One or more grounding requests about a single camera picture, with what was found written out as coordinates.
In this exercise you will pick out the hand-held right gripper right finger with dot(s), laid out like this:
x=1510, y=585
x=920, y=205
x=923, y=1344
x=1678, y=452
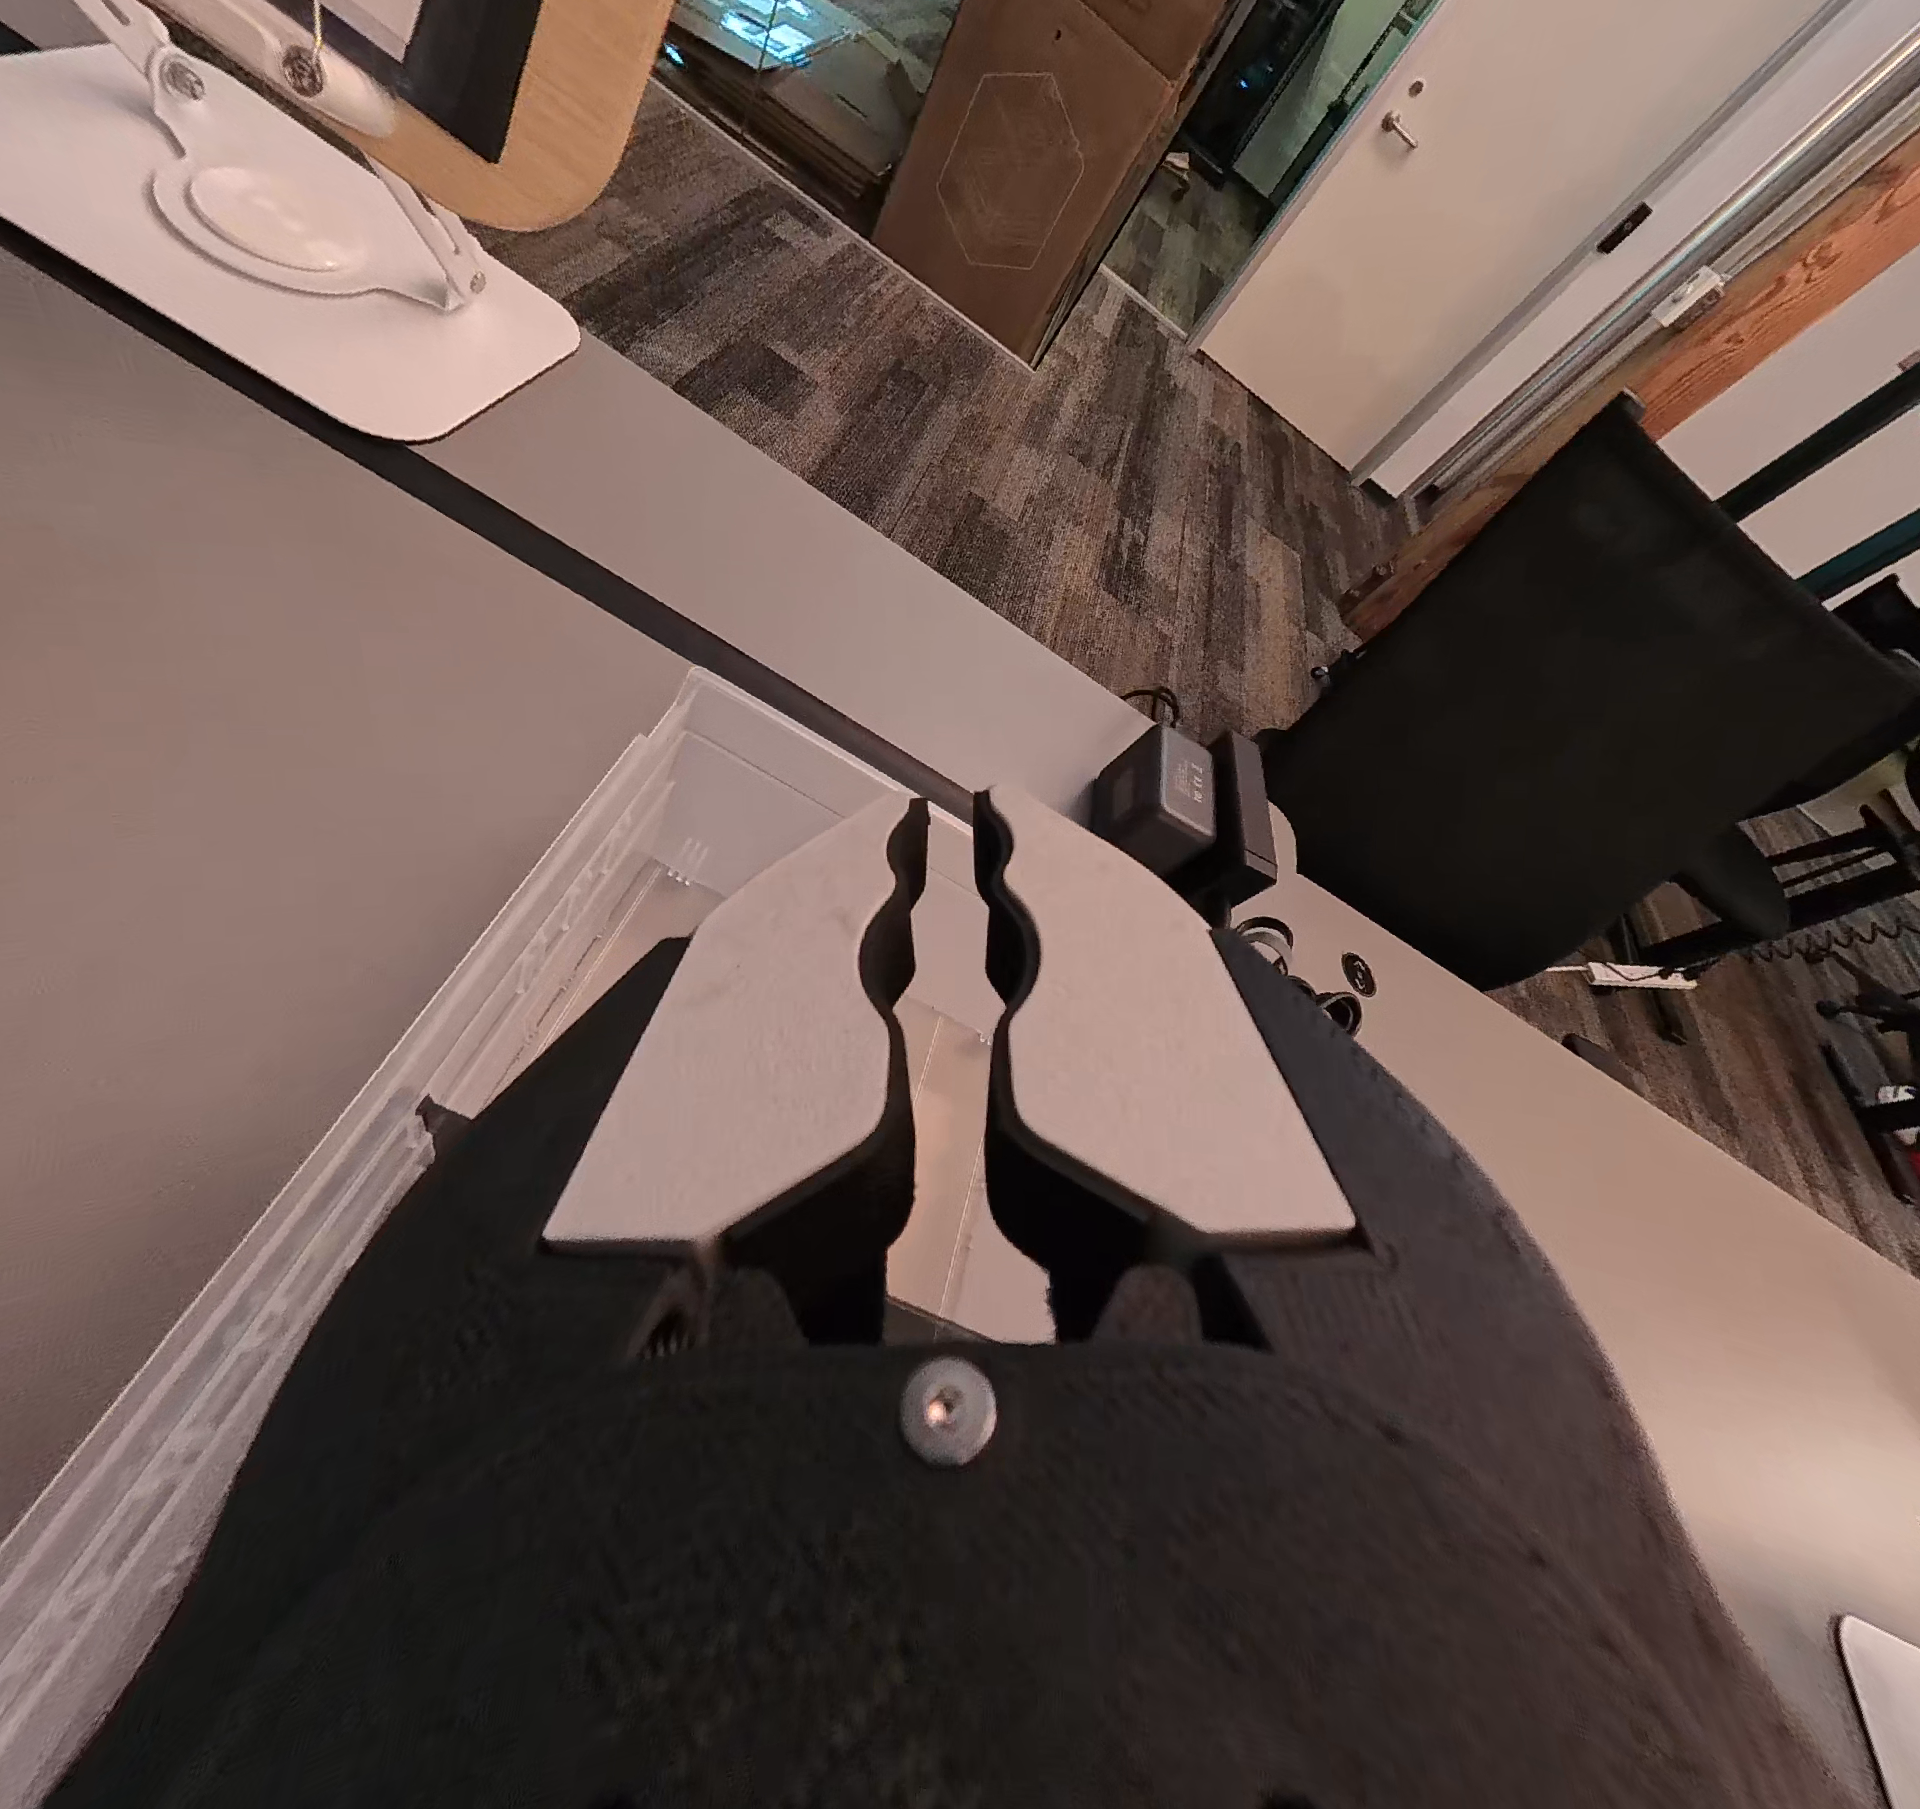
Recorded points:
x=1155, y=1075

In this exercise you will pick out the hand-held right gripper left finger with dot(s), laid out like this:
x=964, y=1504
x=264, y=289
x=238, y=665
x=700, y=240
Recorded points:
x=748, y=1058

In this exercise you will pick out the clear plastic bin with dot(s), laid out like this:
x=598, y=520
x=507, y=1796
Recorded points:
x=748, y=820

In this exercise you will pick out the black power adapter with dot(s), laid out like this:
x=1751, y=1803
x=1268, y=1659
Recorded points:
x=1168, y=805

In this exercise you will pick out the white power strip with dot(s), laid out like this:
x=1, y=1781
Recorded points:
x=1635, y=975

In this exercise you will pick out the white stand base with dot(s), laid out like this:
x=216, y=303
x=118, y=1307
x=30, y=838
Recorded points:
x=377, y=339

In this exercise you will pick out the flat cardboard pile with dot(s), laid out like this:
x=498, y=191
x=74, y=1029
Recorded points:
x=808, y=99

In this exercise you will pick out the tall cardboard box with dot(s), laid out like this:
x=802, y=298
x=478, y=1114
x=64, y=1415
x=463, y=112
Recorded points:
x=1051, y=114

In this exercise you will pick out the wooden beam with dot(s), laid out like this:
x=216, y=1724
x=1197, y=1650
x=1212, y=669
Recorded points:
x=1769, y=307

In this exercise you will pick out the white door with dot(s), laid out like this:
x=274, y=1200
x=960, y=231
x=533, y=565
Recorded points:
x=1499, y=114

